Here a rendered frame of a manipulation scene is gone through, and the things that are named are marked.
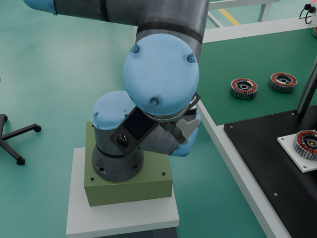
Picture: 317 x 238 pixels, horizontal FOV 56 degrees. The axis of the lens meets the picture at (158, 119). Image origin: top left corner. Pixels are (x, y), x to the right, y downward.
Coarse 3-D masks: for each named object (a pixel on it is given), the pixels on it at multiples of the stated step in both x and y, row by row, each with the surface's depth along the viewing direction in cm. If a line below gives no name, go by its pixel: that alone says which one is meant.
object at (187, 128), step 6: (180, 120) 54; (192, 120) 57; (198, 120) 57; (180, 126) 55; (186, 126) 56; (192, 126) 57; (186, 132) 57; (192, 132) 59; (174, 138) 59; (186, 138) 58
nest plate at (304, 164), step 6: (282, 138) 104; (288, 138) 104; (282, 144) 102; (288, 144) 102; (288, 150) 100; (294, 150) 100; (294, 156) 98; (300, 156) 98; (300, 162) 96; (306, 162) 96; (312, 162) 96; (300, 168) 95; (306, 168) 94; (312, 168) 94
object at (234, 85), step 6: (240, 78) 129; (234, 84) 126; (240, 84) 130; (246, 84) 129; (252, 84) 126; (234, 90) 124; (240, 90) 124; (246, 90) 124; (252, 90) 123; (240, 96) 124; (246, 96) 123; (252, 96) 124
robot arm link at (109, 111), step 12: (108, 96) 74; (120, 96) 74; (96, 108) 71; (108, 108) 71; (120, 108) 71; (132, 108) 70; (96, 120) 71; (108, 120) 69; (120, 120) 68; (96, 132) 74; (108, 132) 71; (108, 144) 74
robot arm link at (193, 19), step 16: (112, 0) 32; (128, 0) 32; (144, 0) 32; (160, 0) 31; (176, 0) 31; (192, 0) 31; (208, 0) 33; (112, 16) 34; (128, 16) 33; (144, 16) 32; (160, 16) 31; (176, 16) 30; (192, 16) 31; (192, 32) 31
